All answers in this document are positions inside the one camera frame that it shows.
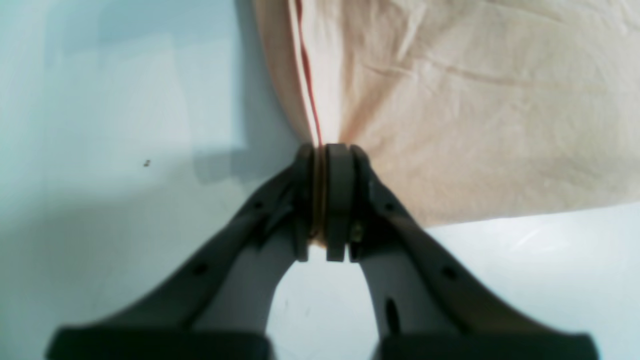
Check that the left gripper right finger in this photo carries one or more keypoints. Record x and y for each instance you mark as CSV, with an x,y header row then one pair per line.
x,y
427,304

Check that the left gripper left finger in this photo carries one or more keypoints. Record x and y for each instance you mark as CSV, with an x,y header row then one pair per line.
x,y
216,305

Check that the peach pink T-shirt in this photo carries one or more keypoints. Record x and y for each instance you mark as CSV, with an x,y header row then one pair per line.
x,y
468,109

